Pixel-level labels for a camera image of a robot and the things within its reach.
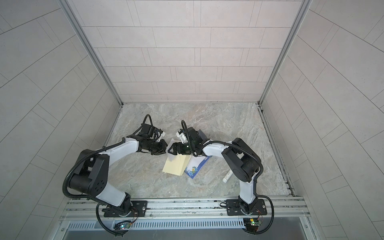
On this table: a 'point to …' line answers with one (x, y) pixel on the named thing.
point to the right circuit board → (255, 222)
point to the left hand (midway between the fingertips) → (174, 148)
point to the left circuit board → (122, 225)
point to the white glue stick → (227, 176)
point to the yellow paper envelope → (177, 165)
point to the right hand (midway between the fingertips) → (172, 152)
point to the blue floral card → (195, 164)
